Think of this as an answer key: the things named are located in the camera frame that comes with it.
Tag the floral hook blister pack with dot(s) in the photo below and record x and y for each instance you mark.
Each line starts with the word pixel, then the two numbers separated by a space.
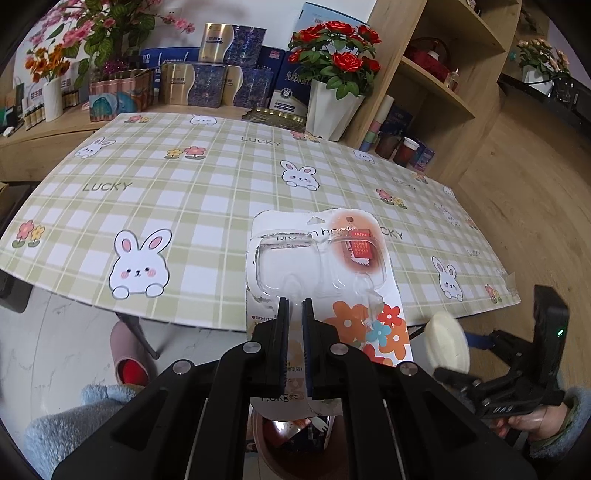
pixel 300 258

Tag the dark blue box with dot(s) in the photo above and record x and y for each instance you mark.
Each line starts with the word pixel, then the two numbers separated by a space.
pixel 272 57

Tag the pink blossom plant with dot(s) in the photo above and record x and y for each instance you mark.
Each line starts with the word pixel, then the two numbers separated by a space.
pixel 101 37

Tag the person's right forearm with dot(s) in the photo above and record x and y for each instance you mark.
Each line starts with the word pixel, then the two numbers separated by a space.
pixel 565 424

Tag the black table leg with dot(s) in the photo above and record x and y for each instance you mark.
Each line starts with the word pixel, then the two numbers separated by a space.
pixel 145 341

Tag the black counter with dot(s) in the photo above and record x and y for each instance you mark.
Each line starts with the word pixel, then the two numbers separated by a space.
pixel 554 110

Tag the red rose plant white pot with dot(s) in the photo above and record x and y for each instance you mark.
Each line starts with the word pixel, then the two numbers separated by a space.
pixel 332 110

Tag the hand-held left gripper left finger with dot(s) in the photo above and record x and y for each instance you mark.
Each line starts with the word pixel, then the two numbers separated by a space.
pixel 282 344

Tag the person's grey fleece clothing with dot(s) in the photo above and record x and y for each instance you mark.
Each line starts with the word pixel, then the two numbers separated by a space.
pixel 69 429

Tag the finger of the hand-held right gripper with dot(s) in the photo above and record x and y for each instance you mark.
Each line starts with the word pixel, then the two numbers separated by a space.
pixel 482 340
pixel 457 379

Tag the blue booklet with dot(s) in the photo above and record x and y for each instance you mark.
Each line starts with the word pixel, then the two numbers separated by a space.
pixel 400 119

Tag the light blue board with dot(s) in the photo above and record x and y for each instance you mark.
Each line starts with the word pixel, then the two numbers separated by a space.
pixel 323 14

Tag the person's right hand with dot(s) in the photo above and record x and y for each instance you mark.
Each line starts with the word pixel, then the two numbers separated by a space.
pixel 524 423

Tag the gold and blue gift box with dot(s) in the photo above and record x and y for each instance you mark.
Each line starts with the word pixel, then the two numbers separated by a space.
pixel 249 87
pixel 194 85
pixel 233 44

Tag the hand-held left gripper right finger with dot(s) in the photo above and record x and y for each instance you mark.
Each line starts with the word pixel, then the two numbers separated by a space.
pixel 308 346

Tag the black chair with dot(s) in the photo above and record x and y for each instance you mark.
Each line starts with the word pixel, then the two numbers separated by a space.
pixel 14 290

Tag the stack of pastel cups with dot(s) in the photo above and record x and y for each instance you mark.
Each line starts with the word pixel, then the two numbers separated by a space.
pixel 375 124

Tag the brown cup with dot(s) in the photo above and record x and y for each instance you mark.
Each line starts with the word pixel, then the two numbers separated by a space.
pixel 387 145

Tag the red teapot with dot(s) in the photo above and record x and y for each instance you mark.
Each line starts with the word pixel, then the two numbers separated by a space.
pixel 427 62

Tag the fence pattern teal box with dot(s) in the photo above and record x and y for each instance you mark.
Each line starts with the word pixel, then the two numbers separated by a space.
pixel 115 101

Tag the flat blue carton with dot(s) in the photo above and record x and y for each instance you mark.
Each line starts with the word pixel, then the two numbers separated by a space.
pixel 171 56

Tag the clear plastic scrap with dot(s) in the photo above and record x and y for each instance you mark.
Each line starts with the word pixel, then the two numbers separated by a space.
pixel 510 281

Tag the row of small brown bottles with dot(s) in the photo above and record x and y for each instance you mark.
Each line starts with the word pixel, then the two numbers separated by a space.
pixel 33 117

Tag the small glass bottle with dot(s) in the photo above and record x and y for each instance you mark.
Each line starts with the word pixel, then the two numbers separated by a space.
pixel 453 81

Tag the gold tray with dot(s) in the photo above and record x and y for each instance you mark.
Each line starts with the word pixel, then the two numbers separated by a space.
pixel 274 116

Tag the wooden shelf unit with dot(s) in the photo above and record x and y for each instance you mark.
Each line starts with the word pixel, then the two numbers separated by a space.
pixel 392 46

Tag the pink slipper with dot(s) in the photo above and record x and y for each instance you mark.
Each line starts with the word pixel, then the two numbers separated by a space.
pixel 127 350

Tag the blue and white box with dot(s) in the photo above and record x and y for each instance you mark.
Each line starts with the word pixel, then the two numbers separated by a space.
pixel 288 94

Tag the white round lid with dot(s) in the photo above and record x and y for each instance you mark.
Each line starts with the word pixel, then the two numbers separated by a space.
pixel 445 341

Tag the small blue box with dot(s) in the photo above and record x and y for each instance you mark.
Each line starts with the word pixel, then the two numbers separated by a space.
pixel 424 159

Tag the pale rose plant white pot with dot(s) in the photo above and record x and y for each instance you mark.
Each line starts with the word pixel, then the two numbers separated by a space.
pixel 538 55

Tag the orange flowers white ribbed vase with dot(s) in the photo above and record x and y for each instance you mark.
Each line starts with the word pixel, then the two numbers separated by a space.
pixel 53 99

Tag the red cup white rim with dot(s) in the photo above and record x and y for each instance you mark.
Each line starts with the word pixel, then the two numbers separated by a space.
pixel 406 153

